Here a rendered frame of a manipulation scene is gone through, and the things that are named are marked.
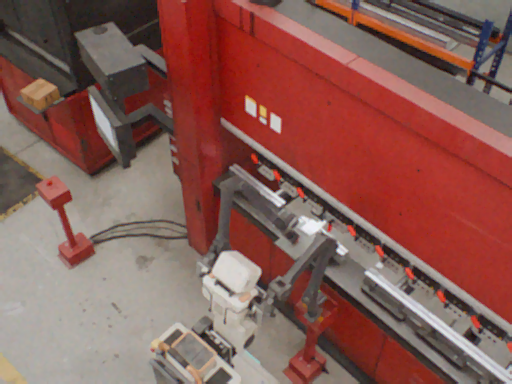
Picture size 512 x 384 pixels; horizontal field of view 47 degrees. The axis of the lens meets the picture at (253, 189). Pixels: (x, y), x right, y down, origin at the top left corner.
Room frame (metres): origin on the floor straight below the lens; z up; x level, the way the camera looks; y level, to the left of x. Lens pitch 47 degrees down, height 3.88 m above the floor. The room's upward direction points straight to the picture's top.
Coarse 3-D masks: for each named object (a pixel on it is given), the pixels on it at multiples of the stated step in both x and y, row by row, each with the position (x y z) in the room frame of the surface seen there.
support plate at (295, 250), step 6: (306, 222) 2.44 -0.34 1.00; (294, 228) 2.39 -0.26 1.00; (300, 234) 2.34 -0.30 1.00; (312, 234) 2.34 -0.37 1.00; (282, 240) 2.29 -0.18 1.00; (288, 240) 2.29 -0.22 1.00; (300, 240) 2.29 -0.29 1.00; (306, 240) 2.29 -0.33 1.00; (282, 246) 2.24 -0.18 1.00; (288, 246) 2.24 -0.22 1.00; (294, 246) 2.24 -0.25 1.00; (300, 246) 2.24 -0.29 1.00; (306, 246) 2.24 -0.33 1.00; (288, 252) 2.20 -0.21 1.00; (294, 252) 2.20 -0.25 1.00; (300, 252) 2.20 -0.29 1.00; (294, 258) 2.15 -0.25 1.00
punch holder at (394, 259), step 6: (384, 246) 2.00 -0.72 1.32; (384, 252) 1.99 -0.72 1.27; (390, 252) 1.97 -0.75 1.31; (396, 252) 1.94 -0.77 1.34; (390, 258) 1.96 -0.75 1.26; (396, 258) 1.93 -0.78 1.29; (402, 258) 1.91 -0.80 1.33; (384, 264) 1.97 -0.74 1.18; (390, 264) 1.95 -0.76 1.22; (396, 264) 1.92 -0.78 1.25; (402, 264) 1.90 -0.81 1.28; (408, 264) 1.94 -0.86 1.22; (396, 270) 1.92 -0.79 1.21; (402, 270) 1.90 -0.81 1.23
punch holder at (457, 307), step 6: (444, 294) 1.71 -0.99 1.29; (450, 294) 1.69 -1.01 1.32; (450, 300) 1.68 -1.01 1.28; (456, 300) 1.66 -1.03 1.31; (462, 300) 1.64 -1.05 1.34; (450, 306) 1.67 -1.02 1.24; (456, 306) 1.65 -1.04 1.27; (462, 306) 1.63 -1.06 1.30; (468, 306) 1.61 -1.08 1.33; (450, 312) 1.66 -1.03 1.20; (456, 312) 1.64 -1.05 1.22; (462, 312) 1.62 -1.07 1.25; (468, 312) 1.61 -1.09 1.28; (456, 318) 1.63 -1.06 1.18; (462, 318) 1.61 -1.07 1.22
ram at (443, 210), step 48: (240, 48) 2.84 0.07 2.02; (240, 96) 2.85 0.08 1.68; (288, 96) 2.56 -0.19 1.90; (336, 96) 2.33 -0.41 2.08; (288, 144) 2.55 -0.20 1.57; (336, 144) 2.30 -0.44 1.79; (384, 144) 2.10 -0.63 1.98; (432, 144) 1.93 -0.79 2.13; (336, 192) 2.27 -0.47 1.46; (384, 192) 2.05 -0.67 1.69; (432, 192) 1.88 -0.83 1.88; (480, 192) 1.73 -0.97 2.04; (384, 240) 2.01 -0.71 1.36; (432, 240) 1.82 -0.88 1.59; (480, 240) 1.67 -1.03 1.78; (480, 288) 1.60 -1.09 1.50
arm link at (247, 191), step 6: (240, 186) 2.21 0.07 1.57; (246, 186) 2.22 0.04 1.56; (246, 192) 2.20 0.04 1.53; (252, 192) 2.24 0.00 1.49; (252, 198) 2.22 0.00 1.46; (258, 198) 2.24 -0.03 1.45; (258, 204) 2.22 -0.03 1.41; (264, 204) 2.23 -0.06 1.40; (258, 210) 2.22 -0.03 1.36; (264, 210) 2.22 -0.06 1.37; (270, 210) 2.23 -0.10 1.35; (270, 216) 2.21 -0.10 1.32; (276, 216) 2.22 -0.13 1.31; (270, 222) 2.24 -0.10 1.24; (276, 222) 2.20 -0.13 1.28; (282, 222) 2.21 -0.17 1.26; (276, 228) 2.19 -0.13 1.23
